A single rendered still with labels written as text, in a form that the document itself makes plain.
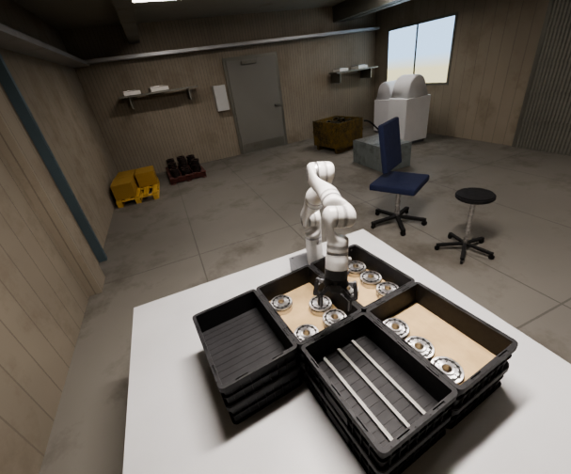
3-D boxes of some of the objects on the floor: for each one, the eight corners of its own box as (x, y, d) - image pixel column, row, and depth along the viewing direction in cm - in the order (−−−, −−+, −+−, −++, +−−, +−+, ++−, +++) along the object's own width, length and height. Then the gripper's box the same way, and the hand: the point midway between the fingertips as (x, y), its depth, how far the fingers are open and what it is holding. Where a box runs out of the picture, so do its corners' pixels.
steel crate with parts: (341, 141, 748) (341, 114, 715) (366, 148, 665) (367, 117, 632) (311, 148, 722) (309, 120, 690) (333, 156, 639) (332, 124, 606)
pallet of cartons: (122, 190, 615) (115, 172, 595) (159, 181, 636) (153, 164, 616) (118, 209, 523) (108, 187, 503) (161, 197, 544) (153, 178, 524)
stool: (507, 254, 277) (526, 194, 246) (469, 270, 263) (484, 210, 233) (460, 231, 319) (471, 179, 288) (425, 245, 306) (433, 191, 275)
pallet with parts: (199, 165, 721) (195, 148, 700) (207, 177, 624) (202, 157, 604) (166, 172, 699) (161, 155, 678) (169, 185, 602) (163, 166, 581)
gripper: (312, 267, 94) (310, 310, 97) (359, 272, 90) (356, 316, 94) (316, 260, 101) (314, 301, 104) (359, 264, 97) (356, 306, 101)
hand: (334, 307), depth 99 cm, fingers open, 9 cm apart
